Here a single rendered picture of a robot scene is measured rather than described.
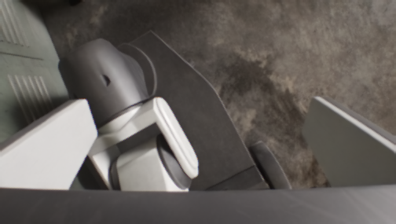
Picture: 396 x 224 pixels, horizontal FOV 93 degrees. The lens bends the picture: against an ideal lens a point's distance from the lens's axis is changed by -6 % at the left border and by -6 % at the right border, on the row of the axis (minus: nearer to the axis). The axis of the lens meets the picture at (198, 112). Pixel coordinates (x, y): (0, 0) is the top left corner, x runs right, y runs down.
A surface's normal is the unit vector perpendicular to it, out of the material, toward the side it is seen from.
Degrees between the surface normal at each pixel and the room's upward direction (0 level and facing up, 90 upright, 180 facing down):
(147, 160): 36
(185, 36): 0
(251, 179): 45
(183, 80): 0
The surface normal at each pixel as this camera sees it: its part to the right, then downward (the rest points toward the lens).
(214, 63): -0.02, 0.12
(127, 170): -0.30, -0.42
